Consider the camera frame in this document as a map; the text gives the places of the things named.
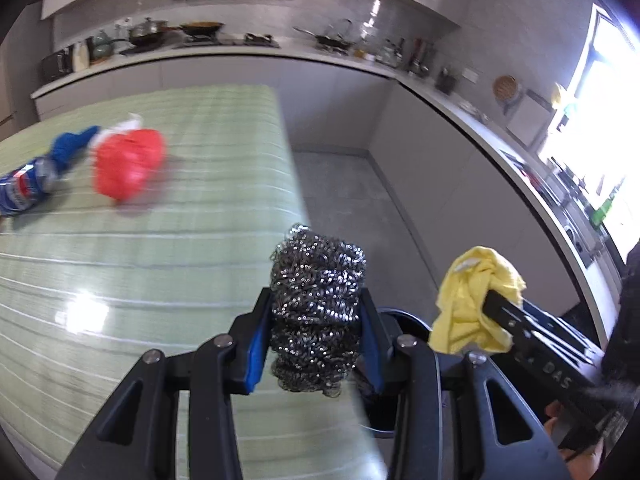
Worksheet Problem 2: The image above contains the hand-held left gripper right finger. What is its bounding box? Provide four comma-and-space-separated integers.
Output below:
359, 294, 571, 480

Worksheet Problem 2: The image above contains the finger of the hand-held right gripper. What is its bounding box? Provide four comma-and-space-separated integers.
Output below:
482, 287, 541, 351
520, 300, 593, 358

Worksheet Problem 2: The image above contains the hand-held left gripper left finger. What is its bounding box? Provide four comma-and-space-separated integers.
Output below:
55, 287, 273, 480

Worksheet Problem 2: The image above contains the yellow cloth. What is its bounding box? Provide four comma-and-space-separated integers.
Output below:
429, 246, 527, 356

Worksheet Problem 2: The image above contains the black trash bin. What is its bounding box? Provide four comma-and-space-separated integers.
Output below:
352, 307, 433, 436

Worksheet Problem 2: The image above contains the steel wool scourer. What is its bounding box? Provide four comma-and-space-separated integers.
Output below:
269, 224, 368, 398

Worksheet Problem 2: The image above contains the red plastic bag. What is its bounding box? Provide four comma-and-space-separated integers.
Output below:
92, 128, 167, 205

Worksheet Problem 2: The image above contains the white plastic bag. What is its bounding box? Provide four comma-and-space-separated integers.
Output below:
97, 113, 143, 136

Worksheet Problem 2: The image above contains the blue printed plastic bag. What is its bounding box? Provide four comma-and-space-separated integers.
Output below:
0, 125, 101, 218

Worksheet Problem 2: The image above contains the person's right hand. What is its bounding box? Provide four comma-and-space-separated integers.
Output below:
544, 399, 608, 480

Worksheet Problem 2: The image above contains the green dish soap bottle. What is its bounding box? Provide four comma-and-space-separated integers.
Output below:
590, 195, 613, 226

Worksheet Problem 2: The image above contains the green checked tablecloth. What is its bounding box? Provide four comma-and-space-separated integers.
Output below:
0, 85, 388, 480

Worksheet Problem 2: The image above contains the white cutting board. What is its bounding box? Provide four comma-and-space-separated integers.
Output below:
507, 92, 553, 146

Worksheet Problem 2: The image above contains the bright window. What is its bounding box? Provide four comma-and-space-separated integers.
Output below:
540, 2, 640, 261

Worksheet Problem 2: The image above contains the yellow hanging rag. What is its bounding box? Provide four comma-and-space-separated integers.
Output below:
550, 82, 576, 111

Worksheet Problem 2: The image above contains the round bamboo lid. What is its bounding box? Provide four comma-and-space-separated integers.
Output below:
494, 75, 518, 101

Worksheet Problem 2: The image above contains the black knife block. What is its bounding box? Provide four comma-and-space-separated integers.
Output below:
436, 67, 458, 95

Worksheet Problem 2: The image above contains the utensil holder with utensils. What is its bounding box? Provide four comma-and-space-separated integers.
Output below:
407, 40, 436, 76

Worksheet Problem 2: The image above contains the black gas hob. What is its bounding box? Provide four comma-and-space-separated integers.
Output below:
175, 34, 281, 48

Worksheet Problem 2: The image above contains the black frying pan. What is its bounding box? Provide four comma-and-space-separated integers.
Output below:
294, 25, 351, 52

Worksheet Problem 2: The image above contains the brown wok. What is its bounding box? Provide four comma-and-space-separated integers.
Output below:
180, 21, 224, 37

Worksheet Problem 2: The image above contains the grey pot with lid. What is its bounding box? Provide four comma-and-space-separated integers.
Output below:
127, 17, 168, 46

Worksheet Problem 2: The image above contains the green ceramic jar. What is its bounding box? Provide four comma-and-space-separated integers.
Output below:
89, 30, 113, 63

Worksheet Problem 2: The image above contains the black microwave oven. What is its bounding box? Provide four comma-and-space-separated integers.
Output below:
41, 50, 73, 83

